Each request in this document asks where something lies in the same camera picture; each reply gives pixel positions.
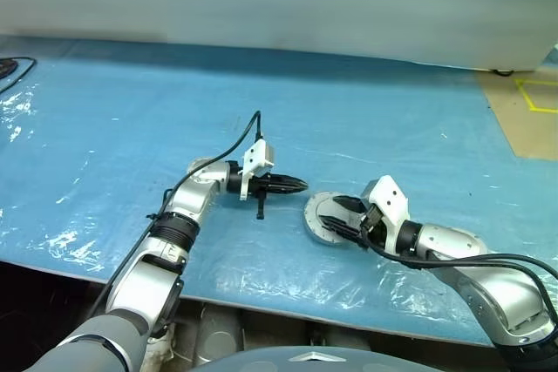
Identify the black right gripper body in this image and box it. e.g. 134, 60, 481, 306
358, 203, 390, 252

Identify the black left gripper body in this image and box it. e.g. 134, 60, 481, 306
247, 175, 269, 221

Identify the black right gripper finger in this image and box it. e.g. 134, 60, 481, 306
319, 214, 366, 244
332, 196, 368, 216

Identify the motor housing with copper windings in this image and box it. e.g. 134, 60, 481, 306
303, 206, 363, 247

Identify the blue plastic table sheet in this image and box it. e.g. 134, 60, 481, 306
0, 36, 524, 347

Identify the grey robot torso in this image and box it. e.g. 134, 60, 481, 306
187, 344, 377, 372

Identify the grey rounded cylinder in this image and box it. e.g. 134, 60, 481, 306
194, 305, 243, 367

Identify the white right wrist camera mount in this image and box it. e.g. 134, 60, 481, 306
359, 174, 412, 256

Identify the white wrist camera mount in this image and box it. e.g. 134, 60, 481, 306
238, 139, 277, 202
359, 174, 412, 256

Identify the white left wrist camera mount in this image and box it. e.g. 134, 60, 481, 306
238, 139, 277, 202

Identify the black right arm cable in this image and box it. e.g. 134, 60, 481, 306
364, 214, 558, 325

